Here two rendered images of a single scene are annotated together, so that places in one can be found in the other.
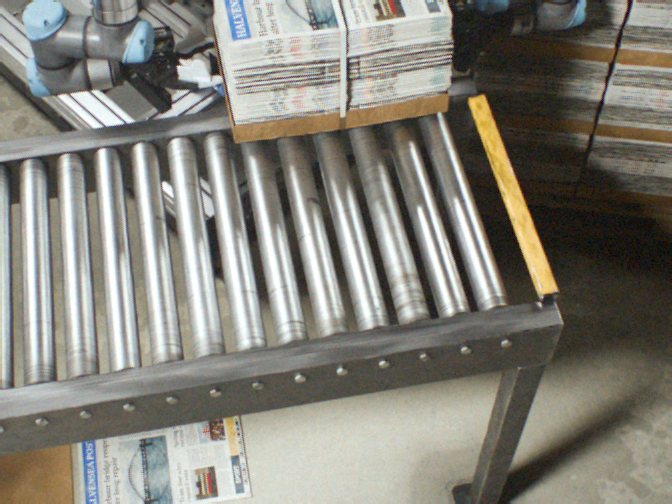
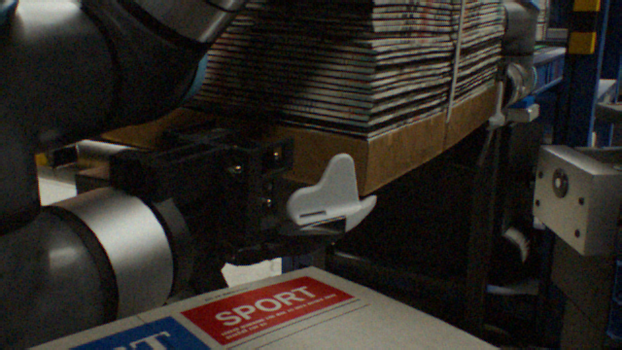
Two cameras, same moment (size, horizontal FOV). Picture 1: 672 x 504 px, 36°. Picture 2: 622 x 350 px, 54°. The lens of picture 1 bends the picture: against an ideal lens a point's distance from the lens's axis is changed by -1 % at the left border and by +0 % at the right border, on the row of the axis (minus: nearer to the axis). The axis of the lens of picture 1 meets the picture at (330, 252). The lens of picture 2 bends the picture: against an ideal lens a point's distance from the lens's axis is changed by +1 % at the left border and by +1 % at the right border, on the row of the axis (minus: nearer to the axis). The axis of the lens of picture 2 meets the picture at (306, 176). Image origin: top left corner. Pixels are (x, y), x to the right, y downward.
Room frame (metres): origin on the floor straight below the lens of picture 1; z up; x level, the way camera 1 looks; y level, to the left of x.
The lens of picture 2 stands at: (1.80, -0.51, 0.94)
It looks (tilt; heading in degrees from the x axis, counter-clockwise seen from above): 16 degrees down; 132
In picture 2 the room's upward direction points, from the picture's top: straight up
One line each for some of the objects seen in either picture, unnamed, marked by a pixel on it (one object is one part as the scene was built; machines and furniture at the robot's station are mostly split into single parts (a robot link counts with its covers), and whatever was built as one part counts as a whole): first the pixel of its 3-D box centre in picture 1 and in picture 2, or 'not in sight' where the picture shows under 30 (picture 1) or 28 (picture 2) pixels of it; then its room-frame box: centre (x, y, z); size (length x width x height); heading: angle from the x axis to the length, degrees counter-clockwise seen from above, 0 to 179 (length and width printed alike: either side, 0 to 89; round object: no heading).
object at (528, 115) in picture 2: not in sight; (512, 112); (1.20, 0.89, 0.69); 0.10 x 0.10 x 0.03; 11
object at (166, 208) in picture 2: (475, 17); (200, 206); (1.50, -0.28, 0.81); 0.12 x 0.08 x 0.09; 101
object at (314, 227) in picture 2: not in sight; (287, 230); (1.52, -0.22, 0.79); 0.09 x 0.05 x 0.02; 74
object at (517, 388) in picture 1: (501, 439); not in sight; (0.84, -0.33, 0.34); 0.06 x 0.06 x 0.68; 11
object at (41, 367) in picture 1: (37, 270); not in sight; (0.94, 0.48, 0.77); 0.47 x 0.05 x 0.05; 11
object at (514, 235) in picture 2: not in sight; (445, 170); (0.78, 1.35, 0.38); 0.94 x 0.69 x 0.63; 11
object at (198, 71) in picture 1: (201, 71); not in sight; (1.35, 0.23, 0.82); 0.09 x 0.03 x 0.06; 73
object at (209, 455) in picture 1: (161, 451); not in sight; (0.97, 0.39, 0.00); 0.37 x 0.28 x 0.01; 101
